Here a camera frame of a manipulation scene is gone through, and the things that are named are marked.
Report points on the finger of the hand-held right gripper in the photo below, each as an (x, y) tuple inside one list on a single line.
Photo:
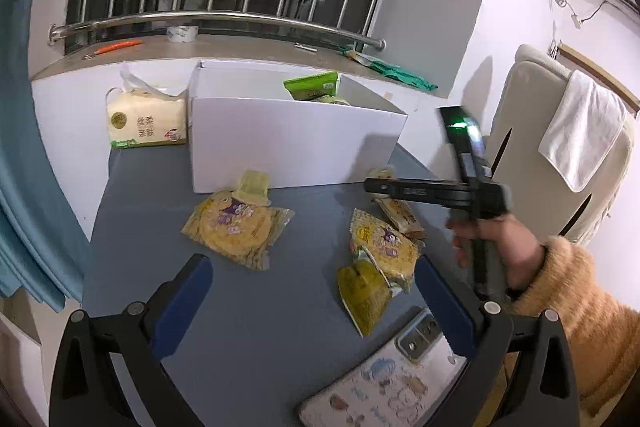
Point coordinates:
[(420, 193)]

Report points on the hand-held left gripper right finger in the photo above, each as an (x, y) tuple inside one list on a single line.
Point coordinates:
[(445, 307)]

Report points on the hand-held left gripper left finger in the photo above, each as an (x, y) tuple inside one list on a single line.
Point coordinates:
[(180, 307)]

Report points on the small beige snack packet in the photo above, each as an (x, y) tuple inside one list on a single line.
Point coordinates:
[(400, 214)]

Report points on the round yellow cracker packet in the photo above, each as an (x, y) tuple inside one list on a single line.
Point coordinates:
[(235, 227), (387, 247)]

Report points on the yellow-green snack packet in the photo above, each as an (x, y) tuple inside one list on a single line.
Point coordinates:
[(365, 297)]

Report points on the pale yellow jelly cup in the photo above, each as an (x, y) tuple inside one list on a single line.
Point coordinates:
[(252, 188)]

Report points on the white cardboard box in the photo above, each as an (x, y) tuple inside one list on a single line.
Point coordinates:
[(280, 147)]

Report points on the bright green snack packet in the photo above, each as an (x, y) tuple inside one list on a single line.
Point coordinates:
[(312, 86)]

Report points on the person's right forearm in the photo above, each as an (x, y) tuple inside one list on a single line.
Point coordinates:
[(590, 332)]

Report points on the person's right hand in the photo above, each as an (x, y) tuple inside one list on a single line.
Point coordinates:
[(517, 252)]

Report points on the cream chair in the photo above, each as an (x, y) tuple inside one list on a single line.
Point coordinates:
[(520, 117)]

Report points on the phone with cartoon case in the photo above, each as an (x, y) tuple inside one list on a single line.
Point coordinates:
[(380, 387)]

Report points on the teal green pack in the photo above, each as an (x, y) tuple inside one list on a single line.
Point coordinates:
[(405, 77)]

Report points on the white towel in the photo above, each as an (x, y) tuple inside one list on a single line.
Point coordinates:
[(585, 132)]

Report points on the yellow tissue pack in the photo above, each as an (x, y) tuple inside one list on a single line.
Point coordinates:
[(145, 122)]

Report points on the blue curtain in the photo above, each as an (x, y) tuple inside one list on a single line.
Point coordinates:
[(30, 157)]

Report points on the stone window sill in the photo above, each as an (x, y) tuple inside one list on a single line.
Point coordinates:
[(240, 50)]

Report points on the orange pen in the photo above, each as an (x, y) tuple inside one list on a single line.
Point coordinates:
[(120, 46)]

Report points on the clear tape roll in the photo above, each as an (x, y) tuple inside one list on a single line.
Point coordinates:
[(182, 34)]

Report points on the wooden wall rail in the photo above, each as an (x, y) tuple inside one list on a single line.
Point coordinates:
[(600, 69)]

